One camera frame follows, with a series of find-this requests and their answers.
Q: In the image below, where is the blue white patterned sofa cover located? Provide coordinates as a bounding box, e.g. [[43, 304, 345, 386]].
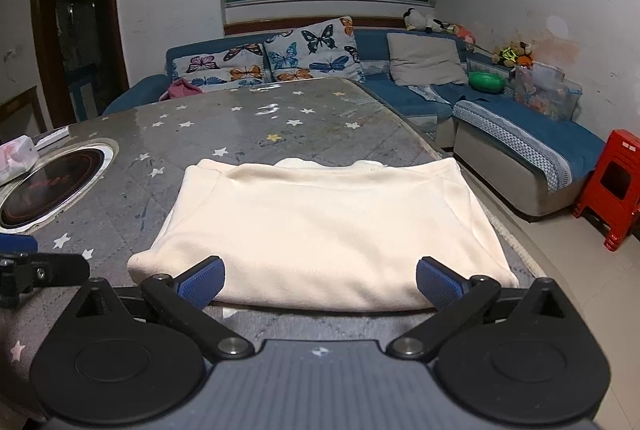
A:
[[452, 99, 574, 195]]

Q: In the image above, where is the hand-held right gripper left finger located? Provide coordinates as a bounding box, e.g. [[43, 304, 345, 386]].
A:
[[70, 256, 253, 360]]

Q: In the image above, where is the grey star-printed tablecloth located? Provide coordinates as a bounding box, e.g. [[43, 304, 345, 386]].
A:
[[0, 77, 548, 413]]

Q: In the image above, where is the white plastic bag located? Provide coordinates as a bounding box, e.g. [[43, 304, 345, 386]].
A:
[[0, 135, 40, 185]]

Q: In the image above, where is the blue corner sofa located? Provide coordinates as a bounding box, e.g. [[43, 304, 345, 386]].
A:
[[102, 27, 609, 219]]

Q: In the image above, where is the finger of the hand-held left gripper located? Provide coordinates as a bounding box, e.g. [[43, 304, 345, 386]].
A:
[[0, 233, 39, 254], [0, 252, 91, 309]]

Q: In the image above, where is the cream sweatshirt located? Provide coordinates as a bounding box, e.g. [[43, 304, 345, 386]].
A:
[[127, 157, 520, 313]]

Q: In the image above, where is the red plastic stool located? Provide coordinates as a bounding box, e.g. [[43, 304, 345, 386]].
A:
[[572, 129, 640, 252]]

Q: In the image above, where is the grey pillow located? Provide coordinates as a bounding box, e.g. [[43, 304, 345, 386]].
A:
[[386, 32, 471, 87]]

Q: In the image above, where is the dark wooden cabinet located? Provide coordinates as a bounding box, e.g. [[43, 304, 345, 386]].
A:
[[0, 85, 49, 144]]

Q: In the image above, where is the pink cloth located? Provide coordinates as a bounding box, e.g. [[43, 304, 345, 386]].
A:
[[160, 78, 204, 102]]

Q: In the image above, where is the yellow black plush toy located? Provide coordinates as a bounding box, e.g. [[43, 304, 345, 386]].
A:
[[494, 41, 535, 66]]

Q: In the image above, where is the white black plush toy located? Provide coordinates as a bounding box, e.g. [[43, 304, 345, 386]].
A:
[[402, 7, 449, 34]]

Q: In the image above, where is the large-print butterfly pillow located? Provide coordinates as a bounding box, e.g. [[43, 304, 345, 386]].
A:
[[263, 16, 366, 85]]

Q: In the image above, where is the round black induction cooktop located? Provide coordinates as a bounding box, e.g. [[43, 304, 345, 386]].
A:
[[0, 137, 121, 231]]

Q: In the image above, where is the clear plastic toy box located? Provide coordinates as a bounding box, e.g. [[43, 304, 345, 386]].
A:
[[514, 62, 584, 124]]

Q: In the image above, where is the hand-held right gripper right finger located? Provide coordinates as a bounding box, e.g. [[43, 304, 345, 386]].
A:
[[387, 256, 573, 360]]

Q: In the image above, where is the small-print butterfly pillow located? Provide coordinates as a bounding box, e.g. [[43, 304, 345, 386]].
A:
[[172, 41, 269, 92]]

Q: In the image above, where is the brown wooden door frame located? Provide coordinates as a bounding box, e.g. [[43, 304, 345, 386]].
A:
[[30, 0, 132, 127]]

